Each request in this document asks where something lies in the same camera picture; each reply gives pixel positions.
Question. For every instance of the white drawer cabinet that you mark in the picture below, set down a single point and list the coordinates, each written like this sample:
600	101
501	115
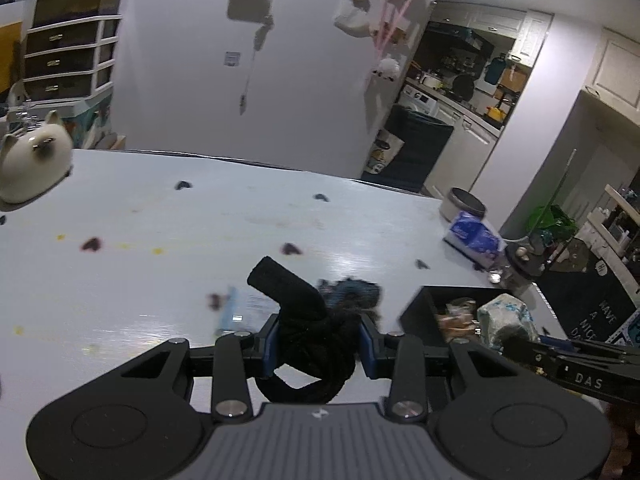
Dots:
70	60

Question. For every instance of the black storage box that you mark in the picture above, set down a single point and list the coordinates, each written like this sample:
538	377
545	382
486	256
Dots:
430	305

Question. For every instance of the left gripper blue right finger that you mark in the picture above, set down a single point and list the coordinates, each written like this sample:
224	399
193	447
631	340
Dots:
366	349

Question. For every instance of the grey round tin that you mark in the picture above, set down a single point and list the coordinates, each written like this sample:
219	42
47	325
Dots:
457	200

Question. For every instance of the white ceramic cat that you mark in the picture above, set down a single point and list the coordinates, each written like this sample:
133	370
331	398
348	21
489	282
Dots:
35	161

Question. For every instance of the printed tote bag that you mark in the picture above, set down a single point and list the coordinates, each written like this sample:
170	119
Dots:
384	149

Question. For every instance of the clear jar black lid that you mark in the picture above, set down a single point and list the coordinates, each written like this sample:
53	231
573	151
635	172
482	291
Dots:
523	268

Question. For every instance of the white washing machine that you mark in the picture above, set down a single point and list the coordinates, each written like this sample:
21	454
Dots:
417	101

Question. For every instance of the dark green chair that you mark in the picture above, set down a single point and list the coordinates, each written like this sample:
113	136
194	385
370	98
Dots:
425	138

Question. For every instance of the person's right hand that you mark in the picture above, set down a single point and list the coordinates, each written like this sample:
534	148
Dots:
624	423

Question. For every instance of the green plastic bag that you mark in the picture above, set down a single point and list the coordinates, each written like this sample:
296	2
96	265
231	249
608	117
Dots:
550	225

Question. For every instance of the blue tissue pack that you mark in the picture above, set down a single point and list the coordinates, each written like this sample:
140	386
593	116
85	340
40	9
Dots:
470	236

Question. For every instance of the dark blue fuzzy scrunchie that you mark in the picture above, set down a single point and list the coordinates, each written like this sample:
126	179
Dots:
352	295

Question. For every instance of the beige satin scrunchie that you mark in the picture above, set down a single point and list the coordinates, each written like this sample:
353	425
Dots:
459	320

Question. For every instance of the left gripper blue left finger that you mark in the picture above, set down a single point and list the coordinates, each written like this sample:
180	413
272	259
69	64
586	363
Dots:
270	346

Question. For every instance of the blue floral fabric pouch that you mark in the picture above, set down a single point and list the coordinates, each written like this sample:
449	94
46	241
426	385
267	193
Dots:
503	318

